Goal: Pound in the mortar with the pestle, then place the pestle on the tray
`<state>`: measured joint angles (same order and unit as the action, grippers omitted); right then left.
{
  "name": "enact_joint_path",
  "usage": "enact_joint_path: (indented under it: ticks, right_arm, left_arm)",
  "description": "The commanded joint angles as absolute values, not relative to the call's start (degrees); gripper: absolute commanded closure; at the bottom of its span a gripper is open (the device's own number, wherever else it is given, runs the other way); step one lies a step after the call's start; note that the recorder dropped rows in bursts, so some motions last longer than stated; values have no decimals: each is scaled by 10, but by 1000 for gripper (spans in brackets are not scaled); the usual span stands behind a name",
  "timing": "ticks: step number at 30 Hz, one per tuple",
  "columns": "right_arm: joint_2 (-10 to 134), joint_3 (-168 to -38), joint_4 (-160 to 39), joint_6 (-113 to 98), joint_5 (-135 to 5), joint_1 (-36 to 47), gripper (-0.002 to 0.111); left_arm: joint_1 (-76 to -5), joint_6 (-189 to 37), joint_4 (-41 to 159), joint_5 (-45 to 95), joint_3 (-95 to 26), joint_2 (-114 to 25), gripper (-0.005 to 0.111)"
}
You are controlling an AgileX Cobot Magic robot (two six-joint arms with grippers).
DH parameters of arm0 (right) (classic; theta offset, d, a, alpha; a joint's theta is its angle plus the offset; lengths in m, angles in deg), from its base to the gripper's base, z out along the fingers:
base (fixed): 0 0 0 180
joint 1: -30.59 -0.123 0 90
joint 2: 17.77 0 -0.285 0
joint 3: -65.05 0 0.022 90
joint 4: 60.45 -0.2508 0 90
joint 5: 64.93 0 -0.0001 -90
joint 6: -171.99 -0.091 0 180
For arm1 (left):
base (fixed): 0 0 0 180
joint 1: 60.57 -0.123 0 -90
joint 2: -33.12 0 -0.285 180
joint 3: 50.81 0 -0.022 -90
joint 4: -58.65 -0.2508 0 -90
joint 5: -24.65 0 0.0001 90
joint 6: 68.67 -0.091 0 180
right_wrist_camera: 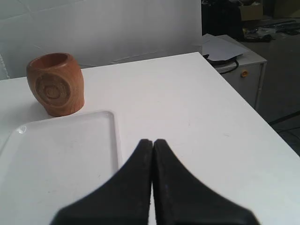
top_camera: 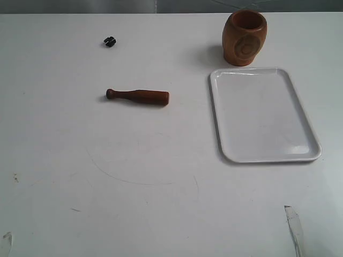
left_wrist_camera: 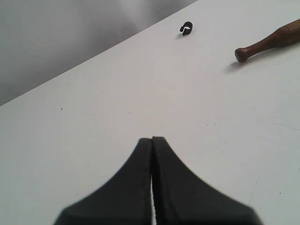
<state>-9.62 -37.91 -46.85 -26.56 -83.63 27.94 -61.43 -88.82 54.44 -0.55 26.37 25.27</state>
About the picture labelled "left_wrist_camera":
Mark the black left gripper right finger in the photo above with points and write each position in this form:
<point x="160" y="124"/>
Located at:
<point x="181" y="198"/>

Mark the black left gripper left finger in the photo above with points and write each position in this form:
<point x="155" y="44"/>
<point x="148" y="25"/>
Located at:
<point x="124" y="199"/>

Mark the brown wooden pestle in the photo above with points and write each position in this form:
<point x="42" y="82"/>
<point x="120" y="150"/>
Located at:
<point x="284" y="36"/>

